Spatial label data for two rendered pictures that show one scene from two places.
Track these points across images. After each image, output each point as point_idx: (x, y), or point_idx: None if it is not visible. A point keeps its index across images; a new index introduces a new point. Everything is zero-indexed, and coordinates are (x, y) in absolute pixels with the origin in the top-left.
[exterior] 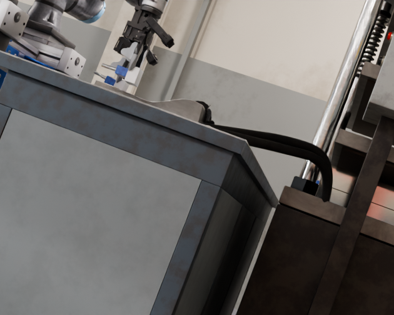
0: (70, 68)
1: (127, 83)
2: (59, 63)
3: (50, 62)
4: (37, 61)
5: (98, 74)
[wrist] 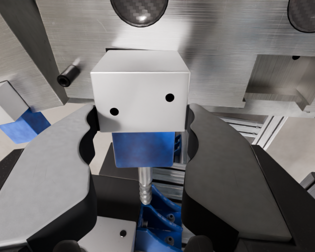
0: (102, 234)
1: (155, 68)
2: (133, 245)
3: (133, 249)
4: (168, 245)
5: (150, 188)
